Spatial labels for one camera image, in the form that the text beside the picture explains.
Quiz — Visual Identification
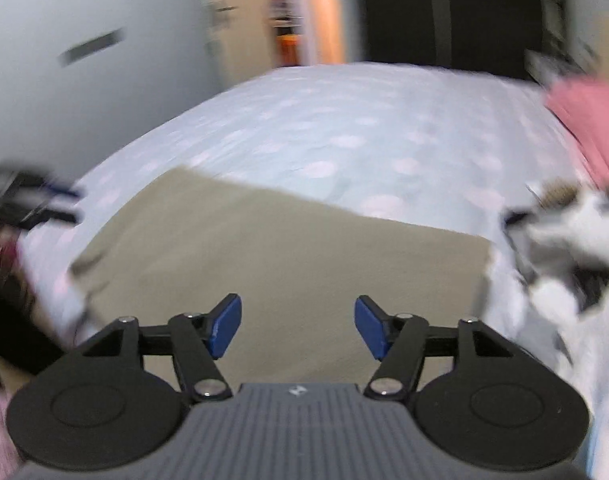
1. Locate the black wardrobe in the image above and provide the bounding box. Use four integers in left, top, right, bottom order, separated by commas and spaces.
357, 0, 567, 80

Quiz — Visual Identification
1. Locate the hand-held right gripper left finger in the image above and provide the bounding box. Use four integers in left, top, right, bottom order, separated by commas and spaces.
79, 294, 243, 402

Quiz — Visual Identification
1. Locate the hallway shelf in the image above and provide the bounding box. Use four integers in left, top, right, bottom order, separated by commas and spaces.
252, 0, 306, 67

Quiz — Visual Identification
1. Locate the white and black garment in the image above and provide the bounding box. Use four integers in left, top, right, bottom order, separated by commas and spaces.
501, 192, 609, 322

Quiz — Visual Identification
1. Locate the white bedside table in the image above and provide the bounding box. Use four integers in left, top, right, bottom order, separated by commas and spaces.
524, 47, 602, 88

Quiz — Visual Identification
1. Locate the beige fleece jacket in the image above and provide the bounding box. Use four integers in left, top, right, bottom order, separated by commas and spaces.
69, 166, 493, 396

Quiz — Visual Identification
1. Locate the grey wall plate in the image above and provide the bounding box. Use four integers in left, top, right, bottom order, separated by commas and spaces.
58, 29, 126, 67

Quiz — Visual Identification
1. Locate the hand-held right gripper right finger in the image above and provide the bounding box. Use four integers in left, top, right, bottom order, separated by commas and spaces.
354, 295, 515, 401

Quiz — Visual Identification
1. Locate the bed with spotted sheet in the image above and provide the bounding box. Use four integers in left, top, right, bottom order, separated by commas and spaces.
19, 61, 609, 480

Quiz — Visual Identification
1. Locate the cream door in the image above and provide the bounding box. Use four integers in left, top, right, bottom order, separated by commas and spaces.
193, 0, 281, 92

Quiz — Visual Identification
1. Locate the pink pillow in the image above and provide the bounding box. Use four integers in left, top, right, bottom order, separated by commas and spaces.
545, 79, 609, 187

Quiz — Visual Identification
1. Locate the dark door handle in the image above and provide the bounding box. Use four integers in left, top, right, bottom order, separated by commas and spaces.
204, 2, 240, 28

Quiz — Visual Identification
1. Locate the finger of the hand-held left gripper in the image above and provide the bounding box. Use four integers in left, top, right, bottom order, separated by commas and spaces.
34, 179, 88, 202

